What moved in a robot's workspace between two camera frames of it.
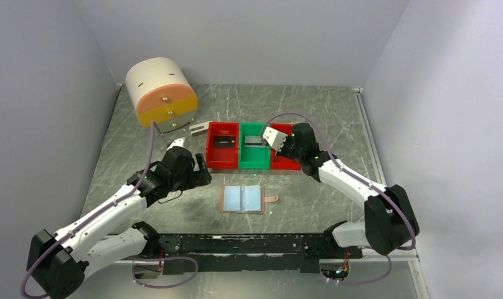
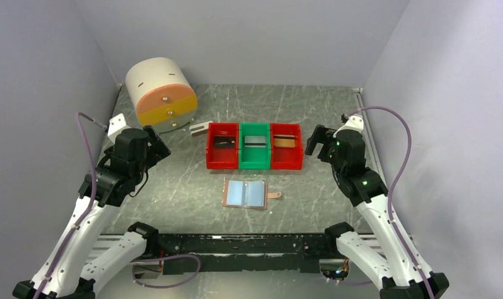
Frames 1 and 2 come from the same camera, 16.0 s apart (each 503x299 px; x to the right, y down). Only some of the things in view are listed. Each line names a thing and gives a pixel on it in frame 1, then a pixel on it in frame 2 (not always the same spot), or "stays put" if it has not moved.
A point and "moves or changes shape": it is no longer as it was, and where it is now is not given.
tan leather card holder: [239, 199] moves or changes shape
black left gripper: [202, 177] → [156, 151]
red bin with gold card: [283, 162] stays put
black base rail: [296, 253] stays put
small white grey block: [200, 129] stays put
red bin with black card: [222, 147] stays put
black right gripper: [282, 151] → [320, 135]
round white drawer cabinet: [160, 91] stays put
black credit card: [223, 142] stays put
